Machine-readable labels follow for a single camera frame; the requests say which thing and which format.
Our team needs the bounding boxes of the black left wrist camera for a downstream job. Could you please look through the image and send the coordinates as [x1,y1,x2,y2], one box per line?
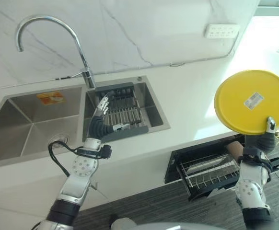
[98,144,113,160]

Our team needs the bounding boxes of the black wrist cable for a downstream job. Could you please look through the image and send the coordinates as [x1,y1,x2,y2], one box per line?
[47,140,82,177]

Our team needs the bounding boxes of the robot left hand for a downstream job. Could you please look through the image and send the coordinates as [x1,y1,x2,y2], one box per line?
[88,91,131,142]

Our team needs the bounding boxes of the round sink drain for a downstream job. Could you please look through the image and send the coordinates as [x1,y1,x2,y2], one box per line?
[47,134,70,146]

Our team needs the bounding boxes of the yellow round plate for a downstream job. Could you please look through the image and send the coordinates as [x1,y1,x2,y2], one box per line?
[213,69,279,137]

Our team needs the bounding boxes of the grey dish drying rack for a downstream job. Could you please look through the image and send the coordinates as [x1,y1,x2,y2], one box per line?
[85,82,150,142]

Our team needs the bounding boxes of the white label sticker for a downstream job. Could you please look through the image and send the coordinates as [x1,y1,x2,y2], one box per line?
[244,92,262,111]

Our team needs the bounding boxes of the metal wire dish rack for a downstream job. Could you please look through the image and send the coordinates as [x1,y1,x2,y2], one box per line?
[180,154,241,189]

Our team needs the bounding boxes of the chrome gooseneck faucet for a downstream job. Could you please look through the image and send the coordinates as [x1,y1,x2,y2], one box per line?
[15,15,96,90]

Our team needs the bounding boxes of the black dishwasher drawer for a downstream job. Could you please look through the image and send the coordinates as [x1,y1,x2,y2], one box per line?
[163,134,279,202]

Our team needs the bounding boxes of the orange sticker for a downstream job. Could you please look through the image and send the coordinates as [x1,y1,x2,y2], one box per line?
[36,91,66,106]

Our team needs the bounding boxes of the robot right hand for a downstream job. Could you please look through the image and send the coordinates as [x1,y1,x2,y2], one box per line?
[244,116,278,152]

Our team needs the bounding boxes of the stainless steel double sink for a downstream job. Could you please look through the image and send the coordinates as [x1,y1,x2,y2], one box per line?
[0,76,171,170]

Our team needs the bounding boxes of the brown cylindrical cup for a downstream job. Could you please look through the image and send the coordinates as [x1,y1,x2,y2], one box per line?
[227,141,244,160]

